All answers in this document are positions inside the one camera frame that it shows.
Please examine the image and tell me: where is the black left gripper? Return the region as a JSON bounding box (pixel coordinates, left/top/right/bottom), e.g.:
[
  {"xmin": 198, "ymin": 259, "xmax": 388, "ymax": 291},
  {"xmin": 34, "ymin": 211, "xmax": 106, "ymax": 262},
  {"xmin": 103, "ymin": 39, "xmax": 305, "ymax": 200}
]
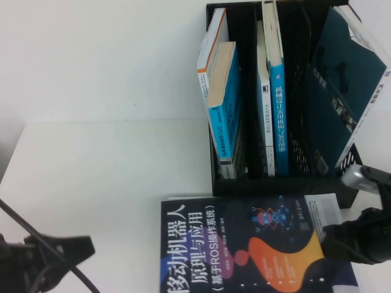
[{"xmin": 0, "ymin": 233, "xmax": 96, "ymax": 293}]

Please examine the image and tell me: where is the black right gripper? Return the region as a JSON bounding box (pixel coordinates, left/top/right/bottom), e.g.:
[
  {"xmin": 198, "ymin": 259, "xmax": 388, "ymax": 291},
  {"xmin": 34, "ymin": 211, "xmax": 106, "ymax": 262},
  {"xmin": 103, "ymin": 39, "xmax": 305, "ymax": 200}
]
[{"xmin": 322, "ymin": 166, "xmax": 391, "ymax": 265}]

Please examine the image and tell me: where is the dark robot book orange blob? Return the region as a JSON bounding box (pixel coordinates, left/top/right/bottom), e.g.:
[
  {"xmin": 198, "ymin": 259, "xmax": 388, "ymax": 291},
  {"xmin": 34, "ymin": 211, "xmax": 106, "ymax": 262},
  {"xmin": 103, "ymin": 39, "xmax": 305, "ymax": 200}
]
[{"xmin": 159, "ymin": 195, "xmax": 342, "ymax": 293}]

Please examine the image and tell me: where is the black plastic book stand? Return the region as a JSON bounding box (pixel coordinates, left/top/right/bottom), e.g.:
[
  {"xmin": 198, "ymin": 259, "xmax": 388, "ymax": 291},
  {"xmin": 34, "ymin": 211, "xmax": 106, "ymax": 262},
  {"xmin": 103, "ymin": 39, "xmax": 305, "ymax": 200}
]
[{"xmin": 206, "ymin": 0, "xmax": 367, "ymax": 210}]

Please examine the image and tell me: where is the blue spine mechanical design book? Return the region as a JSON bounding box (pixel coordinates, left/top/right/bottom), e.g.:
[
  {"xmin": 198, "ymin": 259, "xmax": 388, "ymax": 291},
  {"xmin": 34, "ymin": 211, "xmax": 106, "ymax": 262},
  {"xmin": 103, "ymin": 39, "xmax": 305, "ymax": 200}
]
[{"xmin": 261, "ymin": 1, "xmax": 290, "ymax": 178}]

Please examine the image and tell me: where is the teal cover white spine book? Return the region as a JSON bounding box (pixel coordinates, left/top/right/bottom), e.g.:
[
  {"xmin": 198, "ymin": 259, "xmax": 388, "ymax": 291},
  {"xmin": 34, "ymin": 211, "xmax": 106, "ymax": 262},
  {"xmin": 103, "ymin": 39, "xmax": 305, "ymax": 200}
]
[{"xmin": 305, "ymin": 4, "xmax": 391, "ymax": 178}]

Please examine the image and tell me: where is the thin white spine book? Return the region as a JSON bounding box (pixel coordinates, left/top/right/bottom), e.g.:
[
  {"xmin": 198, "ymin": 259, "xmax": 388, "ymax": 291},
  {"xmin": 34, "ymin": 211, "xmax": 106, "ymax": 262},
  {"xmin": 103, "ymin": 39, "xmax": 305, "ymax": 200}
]
[{"xmin": 255, "ymin": 20, "xmax": 276, "ymax": 178}]

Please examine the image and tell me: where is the blue book with tan pages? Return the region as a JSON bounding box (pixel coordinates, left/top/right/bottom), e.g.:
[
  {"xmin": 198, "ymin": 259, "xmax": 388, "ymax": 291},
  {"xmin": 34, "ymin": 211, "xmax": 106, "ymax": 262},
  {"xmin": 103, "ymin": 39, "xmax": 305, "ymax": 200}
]
[{"xmin": 206, "ymin": 41, "xmax": 245, "ymax": 181}]

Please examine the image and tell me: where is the white book with orange stripe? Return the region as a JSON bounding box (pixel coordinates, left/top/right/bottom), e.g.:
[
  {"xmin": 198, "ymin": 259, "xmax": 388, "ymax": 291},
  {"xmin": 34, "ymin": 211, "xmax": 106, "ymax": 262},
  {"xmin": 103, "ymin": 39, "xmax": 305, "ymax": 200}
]
[{"xmin": 197, "ymin": 8, "xmax": 230, "ymax": 98}]

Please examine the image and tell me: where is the white magazine with man portrait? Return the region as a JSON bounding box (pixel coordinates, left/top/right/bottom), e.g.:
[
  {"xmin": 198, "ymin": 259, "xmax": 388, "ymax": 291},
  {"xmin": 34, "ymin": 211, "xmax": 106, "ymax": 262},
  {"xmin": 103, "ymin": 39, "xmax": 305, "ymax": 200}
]
[{"xmin": 304, "ymin": 192, "xmax": 361, "ymax": 293}]

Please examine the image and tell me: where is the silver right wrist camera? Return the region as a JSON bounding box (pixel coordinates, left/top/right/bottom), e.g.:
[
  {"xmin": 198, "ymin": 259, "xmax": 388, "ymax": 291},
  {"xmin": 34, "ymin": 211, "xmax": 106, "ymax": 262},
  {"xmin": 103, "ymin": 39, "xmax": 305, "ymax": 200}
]
[{"xmin": 341, "ymin": 164, "xmax": 382, "ymax": 195}]

